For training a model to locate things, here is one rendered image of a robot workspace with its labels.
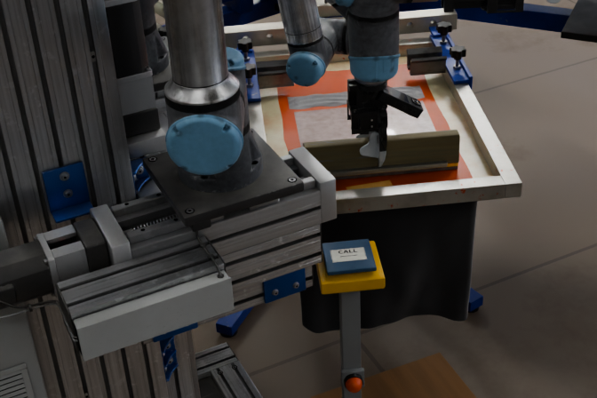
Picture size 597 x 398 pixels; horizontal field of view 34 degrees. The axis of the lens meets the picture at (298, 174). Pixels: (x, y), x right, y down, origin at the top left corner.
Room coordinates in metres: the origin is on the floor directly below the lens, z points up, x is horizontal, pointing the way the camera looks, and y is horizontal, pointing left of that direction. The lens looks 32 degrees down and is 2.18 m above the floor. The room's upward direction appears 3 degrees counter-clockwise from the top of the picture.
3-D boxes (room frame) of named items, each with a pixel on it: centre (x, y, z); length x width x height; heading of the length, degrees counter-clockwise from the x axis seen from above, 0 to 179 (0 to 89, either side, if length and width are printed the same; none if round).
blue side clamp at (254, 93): (2.37, 0.12, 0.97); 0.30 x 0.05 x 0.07; 4
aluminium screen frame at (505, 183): (2.15, -0.17, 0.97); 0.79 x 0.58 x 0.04; 4
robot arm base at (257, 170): (1.47, 0.14, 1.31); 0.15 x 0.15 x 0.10
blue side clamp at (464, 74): (2.41, -0.43, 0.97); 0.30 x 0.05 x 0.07; 4
